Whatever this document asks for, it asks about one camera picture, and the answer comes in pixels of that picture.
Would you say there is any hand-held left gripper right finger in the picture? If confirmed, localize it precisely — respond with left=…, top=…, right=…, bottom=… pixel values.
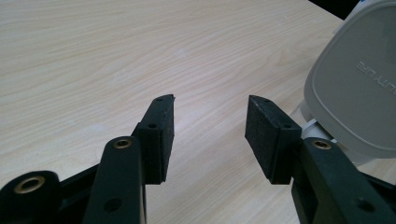
left=244, top=94, right=396, bottom=224

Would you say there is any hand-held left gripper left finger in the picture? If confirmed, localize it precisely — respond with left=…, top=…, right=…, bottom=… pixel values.
left=81, top=93, right=177, bottom=224

